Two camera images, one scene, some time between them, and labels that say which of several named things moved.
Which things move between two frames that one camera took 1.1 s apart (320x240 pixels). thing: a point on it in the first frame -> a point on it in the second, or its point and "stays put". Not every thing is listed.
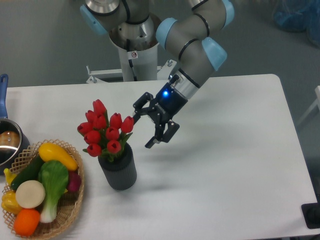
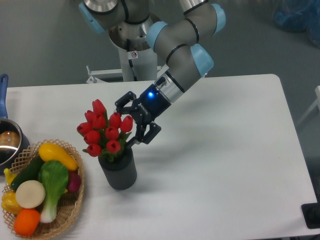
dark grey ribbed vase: (121, 172) stays put
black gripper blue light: (167, 102) -> (152, 103)
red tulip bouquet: (104, 136) stays put
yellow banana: (10, 176) stays put
